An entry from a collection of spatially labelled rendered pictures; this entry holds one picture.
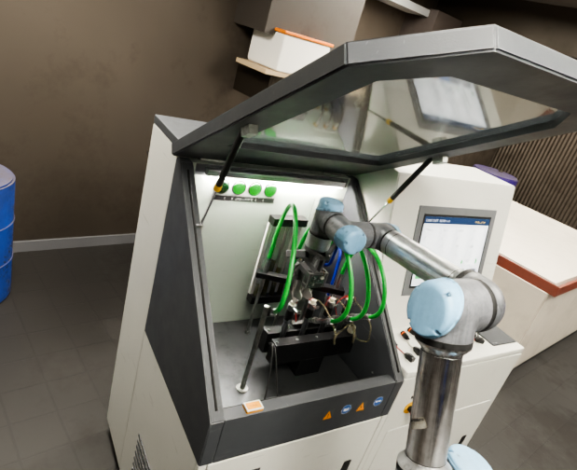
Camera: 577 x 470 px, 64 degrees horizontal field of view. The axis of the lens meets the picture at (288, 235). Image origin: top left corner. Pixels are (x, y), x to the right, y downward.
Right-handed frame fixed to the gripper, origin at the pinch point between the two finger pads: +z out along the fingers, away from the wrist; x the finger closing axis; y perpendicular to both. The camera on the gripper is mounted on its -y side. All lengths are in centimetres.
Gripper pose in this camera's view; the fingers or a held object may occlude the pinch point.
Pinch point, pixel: (295, 297)
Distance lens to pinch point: 149.9
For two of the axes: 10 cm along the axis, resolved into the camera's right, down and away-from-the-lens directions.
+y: 4.8, 4.8, -7.4
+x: 8.4, 0.1, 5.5
